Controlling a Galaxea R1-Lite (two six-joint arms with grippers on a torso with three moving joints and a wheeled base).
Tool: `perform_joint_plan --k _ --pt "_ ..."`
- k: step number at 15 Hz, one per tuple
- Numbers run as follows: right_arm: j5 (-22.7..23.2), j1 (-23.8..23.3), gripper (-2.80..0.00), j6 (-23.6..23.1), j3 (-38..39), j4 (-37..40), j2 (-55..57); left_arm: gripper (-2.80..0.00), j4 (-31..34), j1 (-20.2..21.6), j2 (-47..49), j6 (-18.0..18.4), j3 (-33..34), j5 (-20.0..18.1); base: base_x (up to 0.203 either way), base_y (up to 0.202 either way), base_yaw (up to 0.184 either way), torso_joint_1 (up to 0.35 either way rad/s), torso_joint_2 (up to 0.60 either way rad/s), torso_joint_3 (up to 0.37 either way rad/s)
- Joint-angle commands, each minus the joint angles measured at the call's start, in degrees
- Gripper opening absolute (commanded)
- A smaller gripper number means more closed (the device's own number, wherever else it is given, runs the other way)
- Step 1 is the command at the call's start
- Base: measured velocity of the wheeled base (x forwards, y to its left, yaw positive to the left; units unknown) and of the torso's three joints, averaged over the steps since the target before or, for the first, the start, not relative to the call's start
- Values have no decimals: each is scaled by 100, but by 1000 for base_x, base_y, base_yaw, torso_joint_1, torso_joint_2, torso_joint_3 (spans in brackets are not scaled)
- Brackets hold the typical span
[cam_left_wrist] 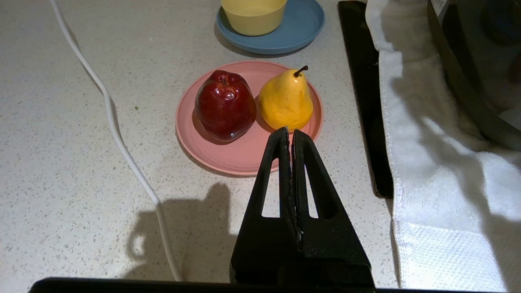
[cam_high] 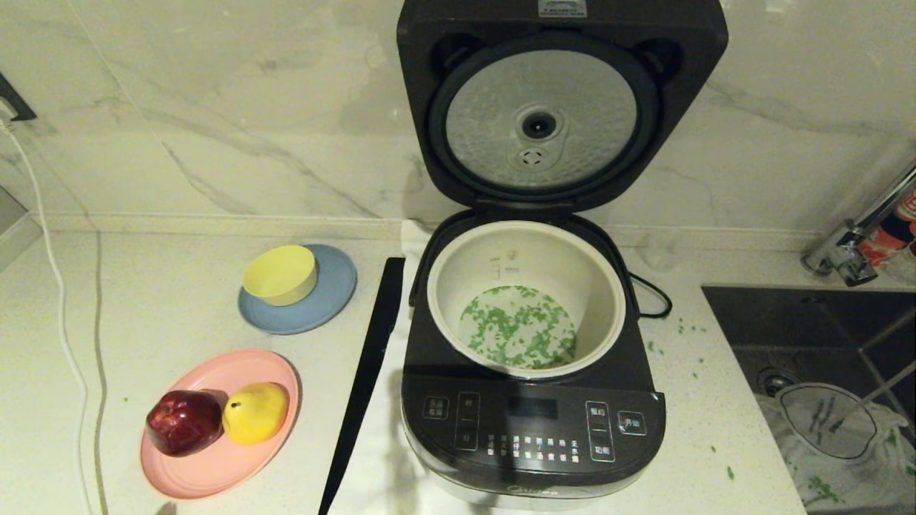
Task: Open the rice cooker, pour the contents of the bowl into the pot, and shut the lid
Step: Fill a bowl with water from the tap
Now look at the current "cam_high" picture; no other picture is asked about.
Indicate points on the black rice cooker lid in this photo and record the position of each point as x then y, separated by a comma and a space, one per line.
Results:
540, 121

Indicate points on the white inner pot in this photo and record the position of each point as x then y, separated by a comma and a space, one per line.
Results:
522, 257

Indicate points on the yellow bowl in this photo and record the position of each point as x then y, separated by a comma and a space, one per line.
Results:
279, 275

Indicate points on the black rice cooker body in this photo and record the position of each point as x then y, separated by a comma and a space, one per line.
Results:
529, 429

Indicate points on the chopped green bits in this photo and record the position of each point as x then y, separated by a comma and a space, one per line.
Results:
519, 329

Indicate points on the blue plate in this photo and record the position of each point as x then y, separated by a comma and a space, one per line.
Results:
333, 293

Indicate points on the black flat mat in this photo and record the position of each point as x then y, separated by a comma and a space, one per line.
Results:
368, 372

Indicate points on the yellow pear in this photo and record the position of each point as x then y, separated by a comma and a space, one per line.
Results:
255, 413

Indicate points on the dark red apple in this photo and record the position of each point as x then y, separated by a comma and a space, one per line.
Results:
184, 423

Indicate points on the pink plate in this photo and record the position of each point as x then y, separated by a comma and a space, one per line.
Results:
215, 472

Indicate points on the steel sink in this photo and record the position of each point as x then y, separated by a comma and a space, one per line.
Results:
787, 322

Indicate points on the chrome faucet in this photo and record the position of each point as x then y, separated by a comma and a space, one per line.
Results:
844, 254

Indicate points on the white plastic bag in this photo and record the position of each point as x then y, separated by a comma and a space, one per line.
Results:
844, 486

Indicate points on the red-label bottle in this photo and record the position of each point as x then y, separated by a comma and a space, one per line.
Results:
909, 206

